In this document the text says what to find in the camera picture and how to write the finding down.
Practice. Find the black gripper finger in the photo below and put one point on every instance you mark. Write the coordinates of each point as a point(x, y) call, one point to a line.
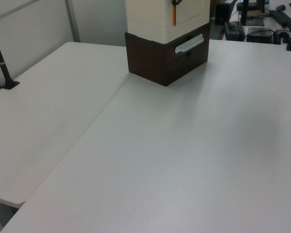
point(176, 2)

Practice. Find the cream cabinet door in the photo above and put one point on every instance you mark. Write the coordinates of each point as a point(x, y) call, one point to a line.
point(191, 12)

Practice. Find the cream plastic cabinet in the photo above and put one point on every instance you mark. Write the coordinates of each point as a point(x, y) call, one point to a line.
point(148, 19)

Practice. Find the dark brown drawer box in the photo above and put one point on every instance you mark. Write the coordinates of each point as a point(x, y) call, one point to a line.
point(148, 58)

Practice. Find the black monitor stand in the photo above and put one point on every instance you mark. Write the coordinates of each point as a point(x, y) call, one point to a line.
point(253, 22)

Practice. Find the black electronics box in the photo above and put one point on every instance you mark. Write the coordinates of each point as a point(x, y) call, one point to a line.
point(260, 36)

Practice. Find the black computer mouse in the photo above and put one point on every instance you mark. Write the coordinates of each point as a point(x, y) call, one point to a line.
point(280, 7)

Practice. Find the black keyboard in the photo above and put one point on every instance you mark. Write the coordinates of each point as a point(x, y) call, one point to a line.
point(281, 17)

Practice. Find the grey aluminium frame post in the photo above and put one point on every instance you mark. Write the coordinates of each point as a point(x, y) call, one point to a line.
point(72, 19)

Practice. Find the black camera stand pole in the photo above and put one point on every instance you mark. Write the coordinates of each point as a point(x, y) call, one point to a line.
point(1, 60)

